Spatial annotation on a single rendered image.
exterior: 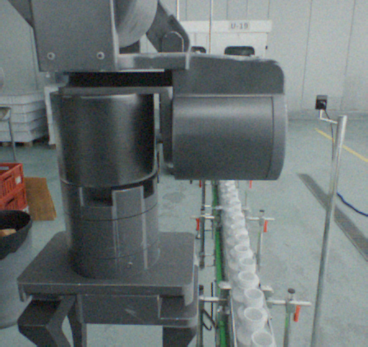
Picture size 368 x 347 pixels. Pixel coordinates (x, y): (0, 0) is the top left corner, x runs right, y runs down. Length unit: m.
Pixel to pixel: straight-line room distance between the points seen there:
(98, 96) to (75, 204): 0.06
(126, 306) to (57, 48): 0.14
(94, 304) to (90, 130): 0.10
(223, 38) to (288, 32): 5.87
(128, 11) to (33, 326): 0.18
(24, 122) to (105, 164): 7.31
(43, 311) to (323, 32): 10.79
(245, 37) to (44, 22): 4.82
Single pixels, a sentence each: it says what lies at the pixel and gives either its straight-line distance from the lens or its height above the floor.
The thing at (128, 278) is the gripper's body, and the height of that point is 1.49.
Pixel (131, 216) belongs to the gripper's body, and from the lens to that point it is 0.20.
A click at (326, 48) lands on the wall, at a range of 10.94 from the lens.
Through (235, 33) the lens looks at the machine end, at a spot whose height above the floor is 1.95.
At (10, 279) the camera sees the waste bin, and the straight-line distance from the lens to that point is 2.49.
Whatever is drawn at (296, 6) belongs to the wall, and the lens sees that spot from 10.80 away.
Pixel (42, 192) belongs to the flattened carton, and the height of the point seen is 0.34.
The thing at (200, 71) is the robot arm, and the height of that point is 1.60.
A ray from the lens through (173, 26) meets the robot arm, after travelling 0.62.
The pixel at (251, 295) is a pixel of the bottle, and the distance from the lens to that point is 0.78.
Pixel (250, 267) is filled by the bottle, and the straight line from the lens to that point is 0.85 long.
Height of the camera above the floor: 1.61
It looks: 17 degrees down
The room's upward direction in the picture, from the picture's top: straight up
